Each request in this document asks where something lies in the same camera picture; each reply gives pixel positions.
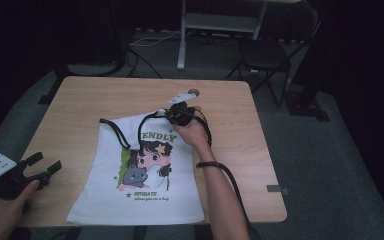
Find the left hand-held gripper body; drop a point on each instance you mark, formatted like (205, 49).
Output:
(0, 166)

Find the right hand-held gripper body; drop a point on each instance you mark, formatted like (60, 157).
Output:
(180, 115)

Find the white printed tank top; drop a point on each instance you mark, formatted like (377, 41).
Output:
(146, 186)

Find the person's right hand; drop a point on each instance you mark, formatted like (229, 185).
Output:
(195, 135)

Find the person's left hand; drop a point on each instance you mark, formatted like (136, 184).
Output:
(3, 213)

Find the black table foot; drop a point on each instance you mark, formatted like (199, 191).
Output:
(48, 96)

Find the black folding chair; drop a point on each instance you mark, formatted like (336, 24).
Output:
(263, 53)

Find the grey tape strip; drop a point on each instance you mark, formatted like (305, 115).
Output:
(276, 188)

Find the black stand base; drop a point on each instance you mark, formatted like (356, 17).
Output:
(308, 106)

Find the white metal desk frame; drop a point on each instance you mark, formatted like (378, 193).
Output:
(218, 21)

